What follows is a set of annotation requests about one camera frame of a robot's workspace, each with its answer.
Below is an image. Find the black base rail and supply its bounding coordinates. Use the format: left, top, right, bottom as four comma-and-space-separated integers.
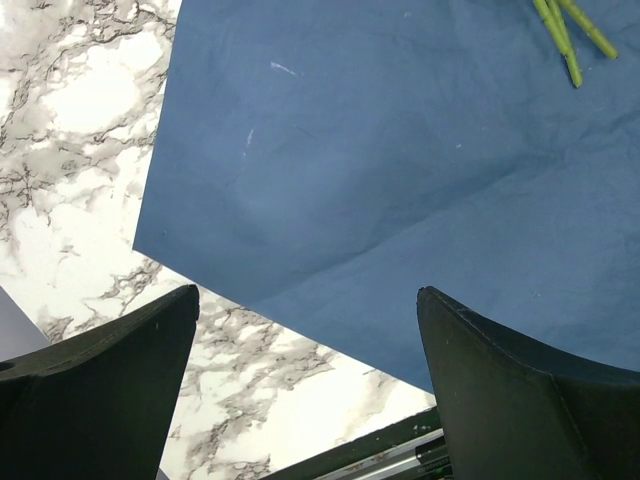
267, 407, 453, 480

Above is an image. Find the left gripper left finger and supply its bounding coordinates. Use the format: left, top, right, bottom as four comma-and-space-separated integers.
1, 285, 199, 479

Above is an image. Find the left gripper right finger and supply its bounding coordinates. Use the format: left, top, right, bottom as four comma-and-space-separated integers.
417, 287, 639, 479

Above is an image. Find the blue wrapping paper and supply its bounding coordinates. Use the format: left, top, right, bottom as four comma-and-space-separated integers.
134, 1, 639, 389

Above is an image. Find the pink flower bunch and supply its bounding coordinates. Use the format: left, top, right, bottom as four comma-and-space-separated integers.
532, 0, 619, 88

